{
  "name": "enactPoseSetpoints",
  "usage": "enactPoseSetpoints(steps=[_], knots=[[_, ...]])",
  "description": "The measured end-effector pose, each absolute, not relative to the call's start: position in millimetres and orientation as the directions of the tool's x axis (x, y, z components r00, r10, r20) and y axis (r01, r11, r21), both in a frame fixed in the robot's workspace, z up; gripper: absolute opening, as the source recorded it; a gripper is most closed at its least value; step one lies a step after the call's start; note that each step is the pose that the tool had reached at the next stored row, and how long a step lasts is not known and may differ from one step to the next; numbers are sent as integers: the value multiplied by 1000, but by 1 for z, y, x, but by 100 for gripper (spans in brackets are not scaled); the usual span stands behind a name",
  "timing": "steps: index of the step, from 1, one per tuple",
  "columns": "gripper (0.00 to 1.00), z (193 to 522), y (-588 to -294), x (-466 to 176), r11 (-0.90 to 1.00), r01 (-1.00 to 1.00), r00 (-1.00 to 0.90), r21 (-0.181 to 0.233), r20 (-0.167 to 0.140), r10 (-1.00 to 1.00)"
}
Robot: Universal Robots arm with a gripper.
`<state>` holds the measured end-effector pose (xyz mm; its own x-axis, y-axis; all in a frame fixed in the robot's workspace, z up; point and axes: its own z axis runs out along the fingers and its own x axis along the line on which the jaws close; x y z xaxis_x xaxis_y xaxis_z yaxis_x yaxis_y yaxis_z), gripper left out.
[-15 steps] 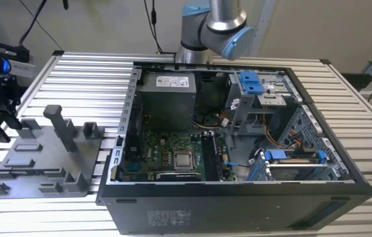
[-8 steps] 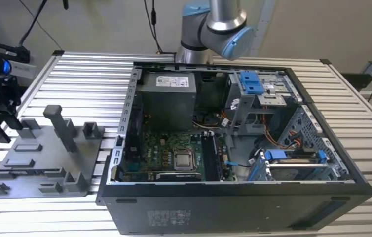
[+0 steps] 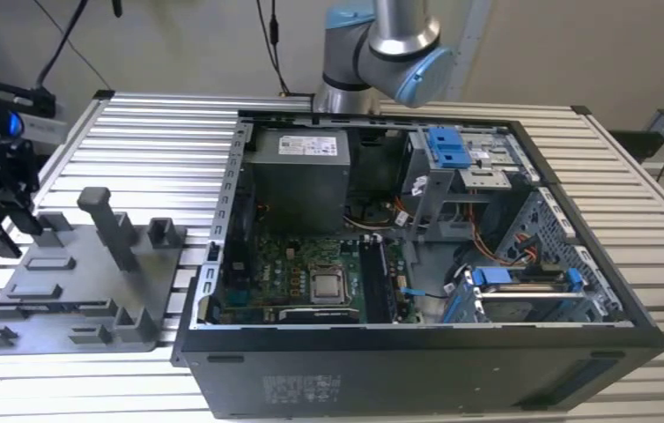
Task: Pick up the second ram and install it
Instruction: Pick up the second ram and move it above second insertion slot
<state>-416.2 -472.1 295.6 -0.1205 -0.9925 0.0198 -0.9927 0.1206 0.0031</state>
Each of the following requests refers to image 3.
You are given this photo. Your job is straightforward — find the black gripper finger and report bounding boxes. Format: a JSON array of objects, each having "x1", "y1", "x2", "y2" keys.
[
  {"x1": 0, "y1": 145, "x2": 43, "y2": 237},
  {"x1": 0, "y1": 206, "x2": 25, "y2": 260}
]

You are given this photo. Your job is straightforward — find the black RAM stick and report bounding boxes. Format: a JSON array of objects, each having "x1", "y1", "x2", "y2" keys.
[{"x1": 10, "y1": 300, "x2": 114, "y2": 312}]

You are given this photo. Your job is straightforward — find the grey plastic parts rack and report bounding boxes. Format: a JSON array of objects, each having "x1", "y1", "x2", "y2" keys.
[{"x1": 0, "y1": 187, "x2": 191, "y2": 356}]

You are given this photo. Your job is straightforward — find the green motherboard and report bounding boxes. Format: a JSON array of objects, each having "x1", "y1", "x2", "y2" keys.
[{"x1": 206, "y1": 193, "x2": 426, "y2": 327}]

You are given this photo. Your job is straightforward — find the grey power supply unit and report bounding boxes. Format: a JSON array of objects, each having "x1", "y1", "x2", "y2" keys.
[{"x1": 245, "y1": 129, "x2": 351, "y2": 237}]

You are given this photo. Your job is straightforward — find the metal CPU socket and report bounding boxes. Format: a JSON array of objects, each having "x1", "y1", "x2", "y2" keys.
[{"x1": 303, "y1": 262, "x2": 354, "y2": 306}]

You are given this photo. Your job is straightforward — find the silver CPU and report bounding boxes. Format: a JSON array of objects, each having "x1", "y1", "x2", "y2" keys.
[{"x1": 311, "y1": 272, "x2": 343, "y2": 299}]

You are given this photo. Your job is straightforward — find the black graphics card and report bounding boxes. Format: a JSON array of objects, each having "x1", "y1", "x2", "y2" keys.
[{"x1": 275, "y1": 308, "x2": 361, "y2": 326}]

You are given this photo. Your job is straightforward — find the black open PC case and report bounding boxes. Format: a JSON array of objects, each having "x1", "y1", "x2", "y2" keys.
[{"x1": 169, "y1": 108, "x2": 664, "y2": 419}]

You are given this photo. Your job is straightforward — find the blue plastic drive carrier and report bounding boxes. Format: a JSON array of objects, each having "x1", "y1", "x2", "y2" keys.
[{"x1": 427, "y1": 126, "x2": 470, "y2": 171}]

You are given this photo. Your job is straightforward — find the grey metal drive cage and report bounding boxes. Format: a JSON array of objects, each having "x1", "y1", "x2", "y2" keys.
[{"x1": 403, "y1": 124, "x2": 541, "y2": 243}]

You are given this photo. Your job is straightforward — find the hard disk in blue carrier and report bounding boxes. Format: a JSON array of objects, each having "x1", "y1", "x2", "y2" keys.
[{"x1": 445, "y1": 263, "x2": 597, "y2": 325}]

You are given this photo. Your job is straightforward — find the black box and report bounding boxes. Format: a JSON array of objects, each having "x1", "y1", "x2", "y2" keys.
[{"x1": 606, "y1": 130, "x2": 664, "y2": 164}]

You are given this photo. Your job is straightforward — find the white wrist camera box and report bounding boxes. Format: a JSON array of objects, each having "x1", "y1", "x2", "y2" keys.
[{"x1": 0, "y1": 85, "x2": 67, "y2": 146}]

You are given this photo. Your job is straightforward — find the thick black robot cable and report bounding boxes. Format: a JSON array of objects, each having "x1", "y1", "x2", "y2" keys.
[{"x1": 34, "y1": 0, "x2": 93, "y2": 92}]

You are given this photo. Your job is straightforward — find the thin black hanging cable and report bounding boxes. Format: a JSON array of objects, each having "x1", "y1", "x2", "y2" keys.
[{"x1": 253, "y1": 0, "x2": 294, "y2": 97}]

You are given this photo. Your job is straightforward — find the power supply wire bundle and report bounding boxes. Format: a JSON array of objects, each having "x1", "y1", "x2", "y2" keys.
[{"x1": 345, "y1": 196, "x2": 409, "y2": 230}]

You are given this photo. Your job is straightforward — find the orange wires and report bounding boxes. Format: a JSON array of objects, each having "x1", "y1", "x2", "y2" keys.
[{"x1": 465, "y1": 200, "x2": 538, "y2": 265}]

